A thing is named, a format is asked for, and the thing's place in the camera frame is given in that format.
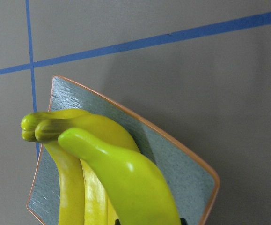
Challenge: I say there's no yellow banana basket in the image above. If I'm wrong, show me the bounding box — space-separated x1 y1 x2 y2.
58 128 181 225

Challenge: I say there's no grey square plate orange rim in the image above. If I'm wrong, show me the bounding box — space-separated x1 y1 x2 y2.
26 75 220 225

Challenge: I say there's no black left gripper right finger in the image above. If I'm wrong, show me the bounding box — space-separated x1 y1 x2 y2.
180 218 187 225

